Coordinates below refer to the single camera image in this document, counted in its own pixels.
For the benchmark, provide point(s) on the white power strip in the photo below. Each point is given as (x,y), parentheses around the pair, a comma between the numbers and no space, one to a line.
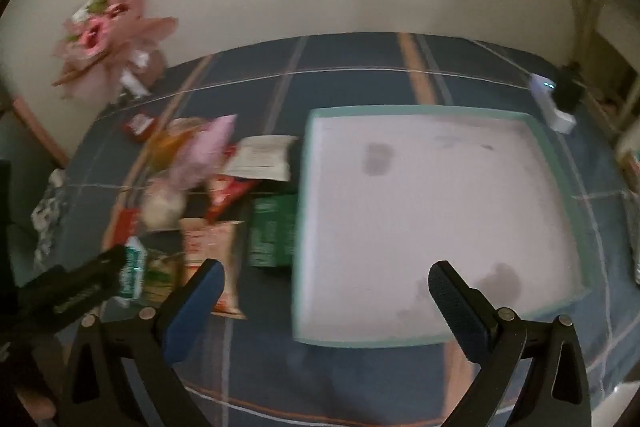
(542,89)

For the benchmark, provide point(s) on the orange white chip packet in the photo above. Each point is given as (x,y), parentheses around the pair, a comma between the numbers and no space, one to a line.
(202,241)

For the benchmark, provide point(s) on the red snack bag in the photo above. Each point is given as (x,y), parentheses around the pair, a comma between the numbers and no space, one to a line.
(224,191)

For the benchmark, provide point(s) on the pink paper flower bouquet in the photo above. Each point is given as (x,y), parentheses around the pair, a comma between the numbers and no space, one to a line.
(111,49)

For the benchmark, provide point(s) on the white snack packet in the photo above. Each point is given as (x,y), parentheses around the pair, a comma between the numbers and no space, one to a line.
(261,157)

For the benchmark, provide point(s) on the green mushroom cookie packet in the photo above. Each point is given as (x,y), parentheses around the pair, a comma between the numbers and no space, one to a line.
(163,274)

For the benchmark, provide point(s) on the clear round pastry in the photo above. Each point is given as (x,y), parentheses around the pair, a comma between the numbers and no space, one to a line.
(162,205)

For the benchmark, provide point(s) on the white tray with teal rim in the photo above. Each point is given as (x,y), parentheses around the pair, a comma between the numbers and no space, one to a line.
(385,191)

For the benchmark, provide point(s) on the green white cracker packet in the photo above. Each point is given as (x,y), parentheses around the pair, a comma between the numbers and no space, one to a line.
(132,275)

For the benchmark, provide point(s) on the patterned cloth at table edge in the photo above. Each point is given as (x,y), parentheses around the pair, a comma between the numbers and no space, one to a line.
(48,216)

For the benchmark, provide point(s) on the purple snack bag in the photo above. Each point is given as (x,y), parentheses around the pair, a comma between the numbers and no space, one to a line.
(201,156)

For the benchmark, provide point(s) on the small red candy packet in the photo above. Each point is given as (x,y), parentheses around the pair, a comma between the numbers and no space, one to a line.
(140,127)

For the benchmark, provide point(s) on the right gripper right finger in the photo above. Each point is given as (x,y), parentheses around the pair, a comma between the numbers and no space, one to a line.
(467,312)

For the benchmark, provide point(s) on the orange bread packet with barcode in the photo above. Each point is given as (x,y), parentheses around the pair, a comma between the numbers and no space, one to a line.
(163,146)

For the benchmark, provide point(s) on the dark green snack packet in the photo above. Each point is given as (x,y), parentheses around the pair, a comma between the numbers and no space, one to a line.
(272,231)

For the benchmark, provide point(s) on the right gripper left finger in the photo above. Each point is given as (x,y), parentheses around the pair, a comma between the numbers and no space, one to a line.
(183,315)

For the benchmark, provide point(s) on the red patterned wafer packet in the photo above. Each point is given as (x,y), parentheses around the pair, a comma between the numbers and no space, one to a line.
(121,228)

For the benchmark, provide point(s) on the black power adapter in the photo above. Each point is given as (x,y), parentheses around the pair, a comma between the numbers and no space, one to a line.
(568,88)

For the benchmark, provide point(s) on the white shelf unit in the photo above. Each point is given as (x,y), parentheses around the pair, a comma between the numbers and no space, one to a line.
(606,51)

